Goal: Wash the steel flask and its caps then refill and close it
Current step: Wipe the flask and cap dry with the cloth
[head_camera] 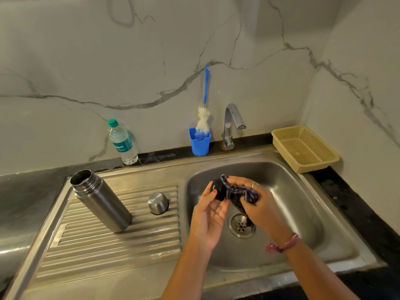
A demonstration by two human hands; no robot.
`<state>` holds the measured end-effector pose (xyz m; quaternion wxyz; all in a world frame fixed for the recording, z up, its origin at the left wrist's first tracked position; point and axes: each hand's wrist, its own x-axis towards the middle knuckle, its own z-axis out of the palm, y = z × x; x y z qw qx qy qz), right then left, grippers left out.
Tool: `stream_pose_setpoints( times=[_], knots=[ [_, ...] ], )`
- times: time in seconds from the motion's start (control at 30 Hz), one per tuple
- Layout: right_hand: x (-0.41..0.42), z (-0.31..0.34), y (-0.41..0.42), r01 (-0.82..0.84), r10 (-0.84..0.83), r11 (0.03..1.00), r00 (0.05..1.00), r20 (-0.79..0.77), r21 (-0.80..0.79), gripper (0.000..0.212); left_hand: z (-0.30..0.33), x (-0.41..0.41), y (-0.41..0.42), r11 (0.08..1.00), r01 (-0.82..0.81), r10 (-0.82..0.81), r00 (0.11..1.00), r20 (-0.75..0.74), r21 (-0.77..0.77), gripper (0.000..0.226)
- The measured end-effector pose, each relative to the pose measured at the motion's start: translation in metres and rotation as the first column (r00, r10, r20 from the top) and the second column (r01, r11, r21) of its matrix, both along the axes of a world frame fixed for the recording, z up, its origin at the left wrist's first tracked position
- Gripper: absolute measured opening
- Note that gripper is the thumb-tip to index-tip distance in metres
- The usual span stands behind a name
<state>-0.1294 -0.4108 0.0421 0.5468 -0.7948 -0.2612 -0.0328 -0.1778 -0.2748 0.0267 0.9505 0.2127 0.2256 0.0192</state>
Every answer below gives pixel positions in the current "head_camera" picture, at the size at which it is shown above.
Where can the person's left forearm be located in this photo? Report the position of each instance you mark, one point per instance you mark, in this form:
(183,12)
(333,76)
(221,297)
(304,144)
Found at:
(187,274)

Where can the dark checked cloth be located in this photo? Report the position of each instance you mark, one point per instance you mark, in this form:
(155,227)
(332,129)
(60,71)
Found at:
(240,193)

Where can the steel cup cap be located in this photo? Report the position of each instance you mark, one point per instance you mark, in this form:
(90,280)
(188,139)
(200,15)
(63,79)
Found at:
(157,203)

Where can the blue plastic brush holder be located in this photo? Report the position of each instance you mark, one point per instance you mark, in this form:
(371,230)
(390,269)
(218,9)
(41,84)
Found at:
(200,146)

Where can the blue white bottle brush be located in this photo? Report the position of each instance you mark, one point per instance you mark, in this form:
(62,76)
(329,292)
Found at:
(206,84)

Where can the person's left hand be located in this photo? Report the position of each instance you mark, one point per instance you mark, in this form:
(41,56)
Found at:
(207,221)

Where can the stainless steel sink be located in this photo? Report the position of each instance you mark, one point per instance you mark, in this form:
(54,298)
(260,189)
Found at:
(109,274)

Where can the black stopper lid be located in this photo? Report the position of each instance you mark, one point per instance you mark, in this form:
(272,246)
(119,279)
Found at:
(218,188)

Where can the chrome faucet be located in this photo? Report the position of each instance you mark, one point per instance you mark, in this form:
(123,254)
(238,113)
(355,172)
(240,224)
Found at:
(232,114)

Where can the clear plastic water bottle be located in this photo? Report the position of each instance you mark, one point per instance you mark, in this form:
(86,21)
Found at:
(123,142)

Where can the stainless steel flask body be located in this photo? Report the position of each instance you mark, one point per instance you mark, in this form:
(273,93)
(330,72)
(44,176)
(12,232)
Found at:
(103,201)

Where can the yellow plastic basket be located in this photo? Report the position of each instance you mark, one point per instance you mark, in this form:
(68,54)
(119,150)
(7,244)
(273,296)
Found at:
(326,160)

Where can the person's right hand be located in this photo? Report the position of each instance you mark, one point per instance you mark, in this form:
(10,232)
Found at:
(268,212)

